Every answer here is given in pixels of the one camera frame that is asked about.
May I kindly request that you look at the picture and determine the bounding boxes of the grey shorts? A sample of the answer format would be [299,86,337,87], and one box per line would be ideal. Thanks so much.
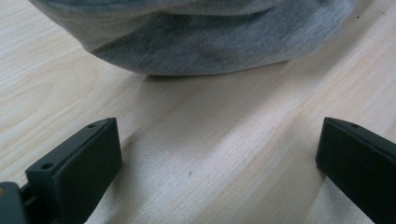
[28,0,358,77]

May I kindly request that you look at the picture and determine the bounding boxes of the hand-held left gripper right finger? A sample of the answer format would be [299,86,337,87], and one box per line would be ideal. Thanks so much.
[315,117,396,224]

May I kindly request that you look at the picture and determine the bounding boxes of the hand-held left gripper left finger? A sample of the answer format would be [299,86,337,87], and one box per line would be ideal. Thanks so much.
[21,117,123,224]

